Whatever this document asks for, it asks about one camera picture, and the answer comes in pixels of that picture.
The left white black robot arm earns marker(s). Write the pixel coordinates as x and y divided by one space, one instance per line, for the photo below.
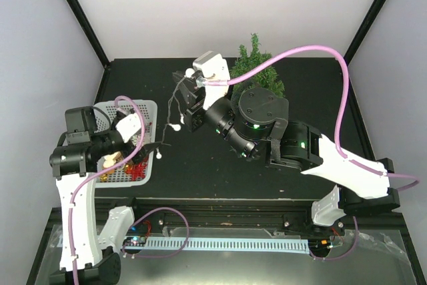
89 257

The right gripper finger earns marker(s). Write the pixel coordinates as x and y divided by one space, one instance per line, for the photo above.
179 79
190 92

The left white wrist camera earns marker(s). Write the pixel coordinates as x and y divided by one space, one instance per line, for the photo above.
129 126

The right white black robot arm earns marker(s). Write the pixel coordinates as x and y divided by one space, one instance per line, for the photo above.
258 125

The light blue slotted cable duct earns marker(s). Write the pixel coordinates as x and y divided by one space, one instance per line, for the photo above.
174 245

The wooden slice ornament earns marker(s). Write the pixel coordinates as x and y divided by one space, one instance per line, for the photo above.
110 160

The red snowflake ornament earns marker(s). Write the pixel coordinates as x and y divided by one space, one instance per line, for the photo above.
136 172

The white plastic basket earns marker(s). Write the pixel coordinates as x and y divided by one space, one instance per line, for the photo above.
118 178

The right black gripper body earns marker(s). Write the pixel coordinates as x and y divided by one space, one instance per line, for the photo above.
191 119

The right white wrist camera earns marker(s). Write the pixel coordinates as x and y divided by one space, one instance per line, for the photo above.
213 67

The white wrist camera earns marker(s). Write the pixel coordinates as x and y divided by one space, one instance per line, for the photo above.
213 67
129 126

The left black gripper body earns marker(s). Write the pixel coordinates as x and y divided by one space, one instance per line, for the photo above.
129 150

